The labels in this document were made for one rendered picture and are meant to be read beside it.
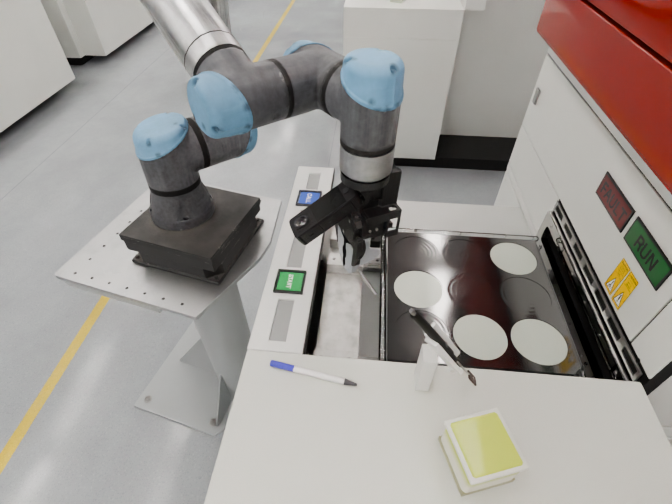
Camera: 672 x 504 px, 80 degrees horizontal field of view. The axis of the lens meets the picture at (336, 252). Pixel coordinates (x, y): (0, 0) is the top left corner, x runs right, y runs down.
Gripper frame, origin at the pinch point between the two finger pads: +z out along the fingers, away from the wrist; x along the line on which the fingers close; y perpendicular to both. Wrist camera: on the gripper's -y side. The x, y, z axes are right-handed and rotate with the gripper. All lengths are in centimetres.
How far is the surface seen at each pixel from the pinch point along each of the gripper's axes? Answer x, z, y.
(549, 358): -24.3, 11.3, 29.7
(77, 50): 441, 96, -92
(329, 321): -0.4, 14.2, -3.2
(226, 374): 34, 80, -28
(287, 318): -1.9, 6.7, -11.9
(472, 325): -13.1, 11.6, 21.2
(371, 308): 3.0, 20.1, 8.4
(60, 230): 174, 107, -98
